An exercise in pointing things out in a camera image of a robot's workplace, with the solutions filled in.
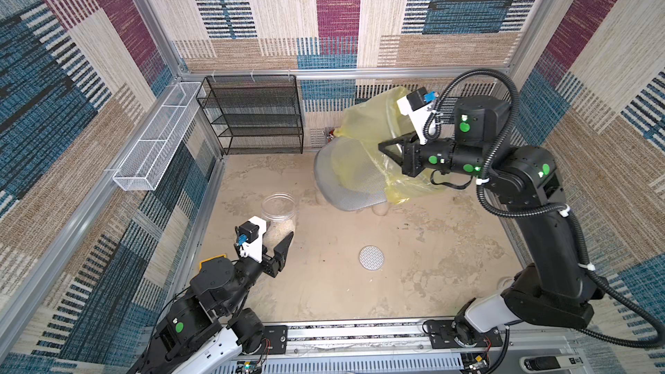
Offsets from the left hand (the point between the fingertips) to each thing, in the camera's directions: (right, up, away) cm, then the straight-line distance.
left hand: (281, 229), depth 63 cm
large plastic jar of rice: (-9, -1, +39) cm, 40 cm away
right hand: (+24, +18, -8) cm, 31 cm away
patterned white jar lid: (+25, -15, +25) cm, 38 cm away
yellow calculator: (-29, -16, +27) cm, 42 cm away
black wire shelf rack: (-21, +38, +46) cm, 63 cm away
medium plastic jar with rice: (+30, 0, +36) cm, 47 cm away
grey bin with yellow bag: (+17, +14, +9) cm, 24 cm away
